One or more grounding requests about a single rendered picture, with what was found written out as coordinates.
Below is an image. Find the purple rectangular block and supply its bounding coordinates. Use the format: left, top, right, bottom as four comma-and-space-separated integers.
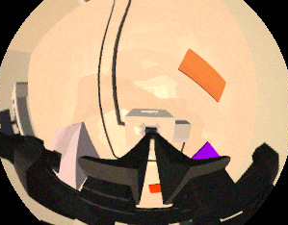
193, 142, 220, 159

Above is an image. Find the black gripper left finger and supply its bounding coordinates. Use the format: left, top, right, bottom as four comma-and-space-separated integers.
77, 133, 151, 205

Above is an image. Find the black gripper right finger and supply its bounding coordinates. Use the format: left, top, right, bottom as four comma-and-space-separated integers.
154, 133, 231, 205

